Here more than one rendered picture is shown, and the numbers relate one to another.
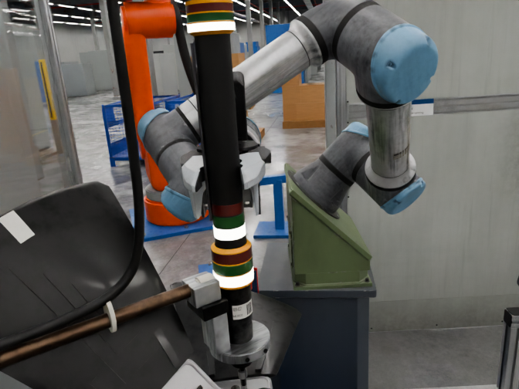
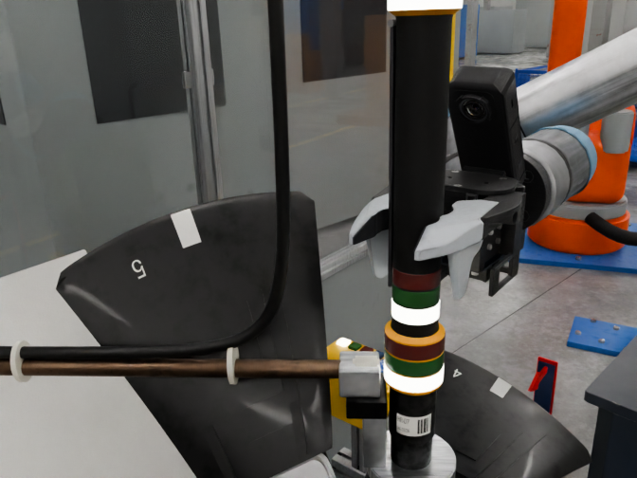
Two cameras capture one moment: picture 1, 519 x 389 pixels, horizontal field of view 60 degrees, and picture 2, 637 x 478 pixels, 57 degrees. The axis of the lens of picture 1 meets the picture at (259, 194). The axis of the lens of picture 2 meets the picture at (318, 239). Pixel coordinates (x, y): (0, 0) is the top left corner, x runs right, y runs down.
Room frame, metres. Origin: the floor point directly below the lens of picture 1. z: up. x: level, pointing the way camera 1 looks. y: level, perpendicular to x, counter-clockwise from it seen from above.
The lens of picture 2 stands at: (0.11, -0.14, 1.61)
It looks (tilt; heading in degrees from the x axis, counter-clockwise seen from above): 21 degrees down; 38
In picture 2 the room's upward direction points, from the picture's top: 2 degrees counter-clockwise
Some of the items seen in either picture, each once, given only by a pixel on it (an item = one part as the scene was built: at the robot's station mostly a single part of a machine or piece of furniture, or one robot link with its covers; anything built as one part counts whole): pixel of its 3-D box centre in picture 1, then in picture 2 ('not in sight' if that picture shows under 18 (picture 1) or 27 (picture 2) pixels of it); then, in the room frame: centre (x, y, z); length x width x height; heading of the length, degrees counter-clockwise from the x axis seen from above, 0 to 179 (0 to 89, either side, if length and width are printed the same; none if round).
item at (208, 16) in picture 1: (210, 18); not in sight; (0.44, 0.03, 1.62); 0.04 x 0.04 x 0.01
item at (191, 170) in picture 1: (197, 192); (384, 241); (0.45, 0.06, 1.46); 0.09 x 0.03 x 0.06; 169
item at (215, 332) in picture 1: (228, 310); (398, 416); (0.44, 0.04, 1.32); 0.09 x 0.07 x 0.10; 124
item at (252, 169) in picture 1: (252, 189); (457, 259); (0.45, 0.01, 1.45); 0.09 x 0.03 x 0.06; 9
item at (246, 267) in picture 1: (232, 262); (413, 353); (0.44, 0.03, 1.38); 0.04 x 0.04 x 0.01
